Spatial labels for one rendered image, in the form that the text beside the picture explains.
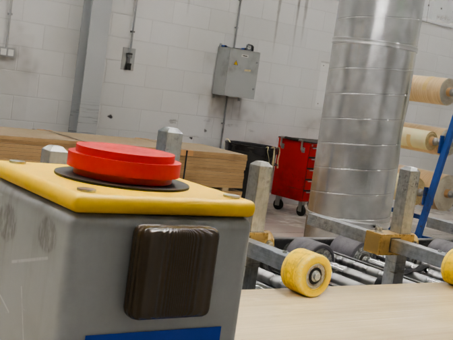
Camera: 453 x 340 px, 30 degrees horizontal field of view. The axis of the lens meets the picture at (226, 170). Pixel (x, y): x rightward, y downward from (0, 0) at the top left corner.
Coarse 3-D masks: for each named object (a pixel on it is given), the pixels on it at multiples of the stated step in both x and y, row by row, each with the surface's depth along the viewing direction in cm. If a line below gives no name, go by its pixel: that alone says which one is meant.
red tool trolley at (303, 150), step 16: (288, 144) 907; (304, 144) 890; (288, 160) 906; (304, 160) 890; (288, 176) 906; (304, 176) 889; (272, 192) 921; (288, 192) 905; (304, 192) 892; (304, 208) 896
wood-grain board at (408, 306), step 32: (352, 288) 166; (384, 288) 170; (416, 288) 174; (448, 288) 179; (256, 320) 133; (288, 320) 136; (320, 320) 138; (352, 320) 141; (384, 320) 144; (416, 320) 147; (448, 320) 151
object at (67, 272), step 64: (0, 192) 30; (64, 192) 26; (128, 192) 27; (192, 192) 29; (0, 256) 30; (64, 256) 26; (128, 256) 27; (0, 320) 29; (64, 320) 26; (128, 320) 27; (192, 320) 28
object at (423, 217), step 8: (448, 128) 753; (440, 136) 751; (448, 136) 750; (440, 144) 751; (448, 144) 748; (440, 152) 752; (448, 152) 759; (440, 160) 750; (440, 168) 748; (440, 176) 749; (432, 184) 749; (424, 192) 749; (432, 192) 747; (424, 200) 751; (432, 200) 748; (392, 208) 814; (424, 208) 749; (416, 216) 790; (424, 216) 747; (424, 224) 747; (416, 232) 748
